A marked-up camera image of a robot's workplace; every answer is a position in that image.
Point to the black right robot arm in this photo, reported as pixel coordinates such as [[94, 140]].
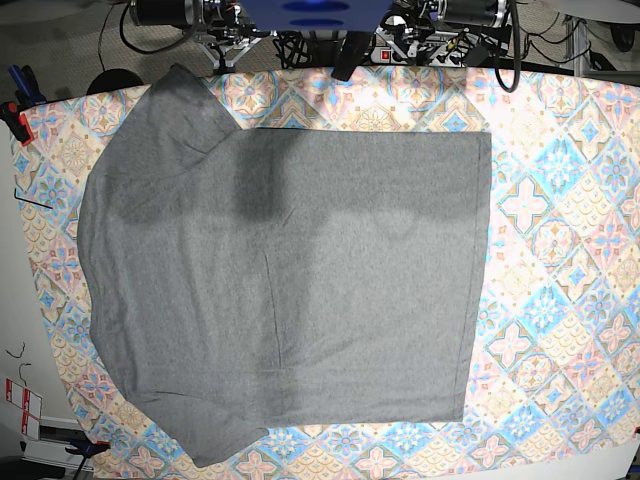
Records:
[[221, 29]]

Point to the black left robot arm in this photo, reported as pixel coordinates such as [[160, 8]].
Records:
[[459, 13]]

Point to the grey T-shirt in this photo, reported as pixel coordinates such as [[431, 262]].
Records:
[[243, 280]]

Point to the black mount post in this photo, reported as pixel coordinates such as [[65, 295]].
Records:
[[353, 50]]

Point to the red white label tag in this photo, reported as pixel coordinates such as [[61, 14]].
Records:
[[21, 409]]

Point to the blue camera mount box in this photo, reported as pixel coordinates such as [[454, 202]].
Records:
[[307, 15]]

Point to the red black clamp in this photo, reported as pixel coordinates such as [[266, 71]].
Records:
[[16, 122]]

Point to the blue orange bottom clamp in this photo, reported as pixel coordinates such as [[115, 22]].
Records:
[[86, 450]]

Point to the patterned tile tablecloth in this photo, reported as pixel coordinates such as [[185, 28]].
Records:
[[555, 366]]

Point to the white power strip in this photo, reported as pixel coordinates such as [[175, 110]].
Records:
[[412, 48]]

